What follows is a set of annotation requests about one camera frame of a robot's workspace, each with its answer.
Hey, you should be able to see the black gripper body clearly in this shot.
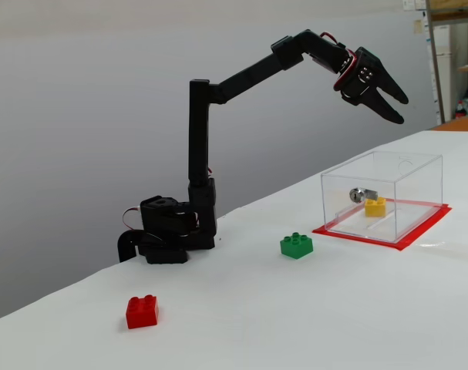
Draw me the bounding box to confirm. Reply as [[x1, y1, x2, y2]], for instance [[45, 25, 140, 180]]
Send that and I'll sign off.
[[338, 46, 386, 106]]

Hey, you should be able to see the yellow lego brick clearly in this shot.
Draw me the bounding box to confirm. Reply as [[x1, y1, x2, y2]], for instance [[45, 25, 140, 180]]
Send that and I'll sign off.
[[363, 196, 388, 217]]

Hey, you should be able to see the gripper servo cable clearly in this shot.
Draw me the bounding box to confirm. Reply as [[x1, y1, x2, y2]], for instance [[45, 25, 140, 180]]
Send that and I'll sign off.
[[332, 49, 359, 93]]

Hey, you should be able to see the black table clamp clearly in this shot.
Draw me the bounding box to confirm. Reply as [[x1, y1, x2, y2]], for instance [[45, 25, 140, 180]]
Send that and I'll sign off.
[[117, 230, 143, 264]]

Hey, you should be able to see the red lego brick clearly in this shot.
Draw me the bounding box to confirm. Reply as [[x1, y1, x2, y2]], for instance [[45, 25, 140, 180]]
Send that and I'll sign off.
[[125, 294, 160, 330]]

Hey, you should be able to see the base servo cable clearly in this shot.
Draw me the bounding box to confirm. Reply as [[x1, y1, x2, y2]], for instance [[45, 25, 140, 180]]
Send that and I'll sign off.
[[121, 207, 143, 233]]

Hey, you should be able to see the red tape frame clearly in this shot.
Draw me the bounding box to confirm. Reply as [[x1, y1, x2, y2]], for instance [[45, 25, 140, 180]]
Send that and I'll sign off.
[[311, 197, 453, 252]]

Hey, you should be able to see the wooden shelf board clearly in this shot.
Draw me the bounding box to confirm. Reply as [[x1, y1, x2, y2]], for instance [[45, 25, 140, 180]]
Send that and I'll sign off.
[[428, 0, 468, 22]]

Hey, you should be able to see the silver cam lock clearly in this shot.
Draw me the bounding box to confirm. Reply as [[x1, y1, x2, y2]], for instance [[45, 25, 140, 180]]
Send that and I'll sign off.
[[348, 187, 379, 204]]

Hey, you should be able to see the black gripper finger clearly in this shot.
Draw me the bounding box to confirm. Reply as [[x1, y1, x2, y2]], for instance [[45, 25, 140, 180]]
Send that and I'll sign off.
[[358, 89, 406, 124], [375, 62, 409, 105]]

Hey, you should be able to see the green lego brick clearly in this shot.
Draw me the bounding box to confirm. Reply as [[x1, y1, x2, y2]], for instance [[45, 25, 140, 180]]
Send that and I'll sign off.
[[279, 231, 315, 261]]

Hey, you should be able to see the forearm servo cable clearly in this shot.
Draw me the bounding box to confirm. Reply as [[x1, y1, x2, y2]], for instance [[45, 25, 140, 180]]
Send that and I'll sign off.
[[318, 30, 347, 50]]

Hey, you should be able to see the orange brown table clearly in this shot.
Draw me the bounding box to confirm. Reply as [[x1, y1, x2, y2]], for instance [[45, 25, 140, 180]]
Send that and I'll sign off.
[[429, 116, 468, 133]]

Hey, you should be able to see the transparent plastic box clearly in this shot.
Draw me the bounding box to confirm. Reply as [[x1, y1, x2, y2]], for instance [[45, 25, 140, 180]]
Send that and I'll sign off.
[[320, 150, 444, 244]]

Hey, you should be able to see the metal shelf post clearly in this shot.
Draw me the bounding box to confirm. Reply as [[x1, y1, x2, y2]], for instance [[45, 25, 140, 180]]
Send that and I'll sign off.
[[425, 0, 446, 125]]

